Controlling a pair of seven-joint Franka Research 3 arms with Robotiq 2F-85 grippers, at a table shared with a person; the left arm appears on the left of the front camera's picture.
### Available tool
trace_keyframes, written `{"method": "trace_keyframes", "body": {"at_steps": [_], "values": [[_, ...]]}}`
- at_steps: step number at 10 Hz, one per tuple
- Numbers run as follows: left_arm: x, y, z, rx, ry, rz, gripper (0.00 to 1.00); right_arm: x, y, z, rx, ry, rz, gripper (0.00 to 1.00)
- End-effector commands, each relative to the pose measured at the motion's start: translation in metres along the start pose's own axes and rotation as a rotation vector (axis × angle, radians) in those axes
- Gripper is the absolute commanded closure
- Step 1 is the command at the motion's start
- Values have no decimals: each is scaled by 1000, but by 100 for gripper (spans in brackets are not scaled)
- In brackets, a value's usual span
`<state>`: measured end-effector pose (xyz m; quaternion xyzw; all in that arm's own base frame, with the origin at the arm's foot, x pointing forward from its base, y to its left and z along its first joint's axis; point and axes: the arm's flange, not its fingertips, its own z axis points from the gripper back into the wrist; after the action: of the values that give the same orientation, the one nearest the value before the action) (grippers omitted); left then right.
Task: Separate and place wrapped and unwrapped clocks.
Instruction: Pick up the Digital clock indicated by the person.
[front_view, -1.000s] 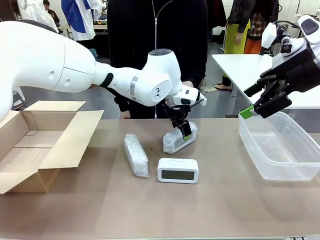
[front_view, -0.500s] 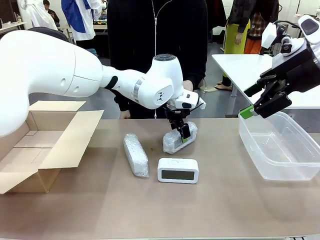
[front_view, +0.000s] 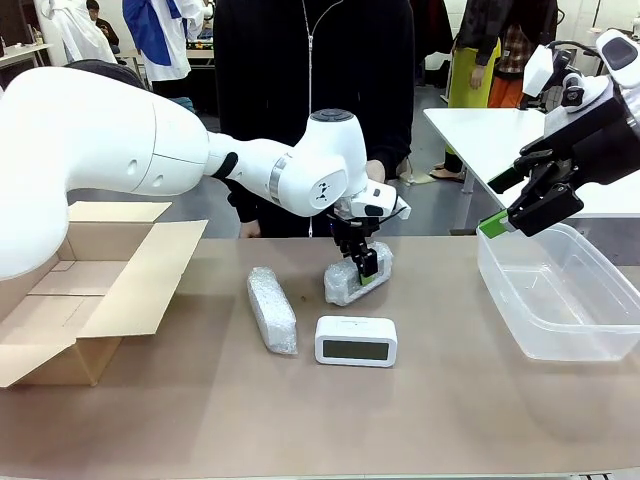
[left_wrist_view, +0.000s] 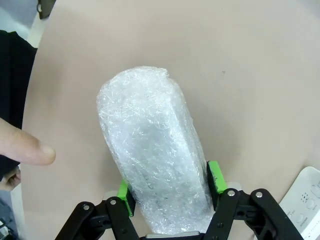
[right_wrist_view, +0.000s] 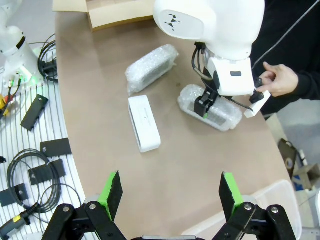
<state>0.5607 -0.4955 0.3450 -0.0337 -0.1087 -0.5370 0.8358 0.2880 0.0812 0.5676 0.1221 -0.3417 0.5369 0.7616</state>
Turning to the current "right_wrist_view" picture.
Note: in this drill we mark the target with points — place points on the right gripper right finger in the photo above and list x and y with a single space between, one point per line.
231 197

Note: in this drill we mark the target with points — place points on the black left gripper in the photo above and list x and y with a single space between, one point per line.
208 82

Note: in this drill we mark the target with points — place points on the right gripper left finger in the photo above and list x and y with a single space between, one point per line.
105 197

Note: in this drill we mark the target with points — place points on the bubble clock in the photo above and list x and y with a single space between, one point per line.
225 117
150 68

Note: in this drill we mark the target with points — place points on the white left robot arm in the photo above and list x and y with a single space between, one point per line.
220 27

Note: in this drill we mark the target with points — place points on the person's left forearm black sleeve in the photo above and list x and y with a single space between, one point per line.
310 86

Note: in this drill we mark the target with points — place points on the white right robot arm base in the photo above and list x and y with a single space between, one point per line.
15 47

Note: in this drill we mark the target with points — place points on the person's left hand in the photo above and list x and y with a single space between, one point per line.
282 80

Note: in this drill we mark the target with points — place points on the clear plastic bin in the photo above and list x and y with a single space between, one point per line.
275 196

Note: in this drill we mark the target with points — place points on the black flat mounting plate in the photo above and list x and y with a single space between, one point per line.
46 172
35 111
56 147
12 195

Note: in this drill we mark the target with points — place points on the white rectangular box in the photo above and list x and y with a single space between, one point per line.
145 122

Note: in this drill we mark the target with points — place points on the brown bag with tape roll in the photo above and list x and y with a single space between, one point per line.
287 157

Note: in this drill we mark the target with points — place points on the small open cardboard box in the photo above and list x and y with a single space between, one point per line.
308 176

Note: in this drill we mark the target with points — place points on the white tube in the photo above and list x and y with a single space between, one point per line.
303 156

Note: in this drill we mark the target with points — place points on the person's black jacket torso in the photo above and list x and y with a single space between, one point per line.
290 32

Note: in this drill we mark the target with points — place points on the small black plug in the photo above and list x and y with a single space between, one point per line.
2 159

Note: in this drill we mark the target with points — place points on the brown cardboard box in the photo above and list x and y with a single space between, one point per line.
120 15

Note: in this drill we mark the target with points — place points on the yellow red emergency stop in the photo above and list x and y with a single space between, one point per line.
3 103

